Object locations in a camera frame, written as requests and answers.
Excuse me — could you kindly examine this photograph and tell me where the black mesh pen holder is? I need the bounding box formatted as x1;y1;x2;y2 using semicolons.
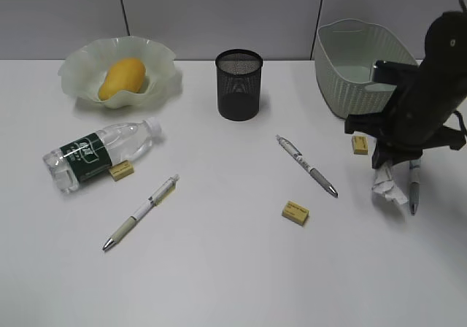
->
215;49;263;121

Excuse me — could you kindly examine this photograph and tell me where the yellow eraser front centre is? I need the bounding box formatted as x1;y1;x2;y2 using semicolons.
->
282;201;309;226

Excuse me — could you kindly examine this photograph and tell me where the yellow eraser near basket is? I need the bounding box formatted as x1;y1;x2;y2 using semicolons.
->
351;136;368;155

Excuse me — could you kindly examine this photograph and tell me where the white pen grey grip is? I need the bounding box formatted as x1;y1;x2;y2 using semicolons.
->
276;135;339;198

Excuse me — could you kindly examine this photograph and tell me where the clear water bottle green label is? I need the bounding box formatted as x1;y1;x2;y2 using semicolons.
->
43;117;163;193

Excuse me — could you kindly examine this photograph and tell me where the yellow eraser near bottle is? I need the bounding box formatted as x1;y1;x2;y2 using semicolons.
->
109;161;134;182

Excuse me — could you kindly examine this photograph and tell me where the pale green woven basket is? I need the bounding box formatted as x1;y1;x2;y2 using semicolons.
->
314;19;417;119

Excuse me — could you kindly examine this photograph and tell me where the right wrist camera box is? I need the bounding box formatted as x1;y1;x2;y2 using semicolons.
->
372;60;419;86

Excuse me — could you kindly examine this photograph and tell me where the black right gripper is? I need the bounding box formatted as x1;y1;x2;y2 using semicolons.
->
344;82;466;169

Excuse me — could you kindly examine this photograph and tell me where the waste paper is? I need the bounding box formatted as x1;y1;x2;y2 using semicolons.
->
371;161;408;206

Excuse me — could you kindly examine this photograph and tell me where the pale green wavy plate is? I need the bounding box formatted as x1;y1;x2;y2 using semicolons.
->
58;36;177;109

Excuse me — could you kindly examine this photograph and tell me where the blue clip pen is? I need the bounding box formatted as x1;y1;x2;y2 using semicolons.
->
409;159;421;216

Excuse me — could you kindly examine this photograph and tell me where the yellow mango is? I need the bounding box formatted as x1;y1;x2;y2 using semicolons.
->
98;58;146;101

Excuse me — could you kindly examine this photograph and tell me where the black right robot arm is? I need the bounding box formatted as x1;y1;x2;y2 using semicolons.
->
344;11;466;169

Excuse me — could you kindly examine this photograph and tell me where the white pen beige grip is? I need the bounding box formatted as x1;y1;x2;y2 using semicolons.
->
102;174;180;252

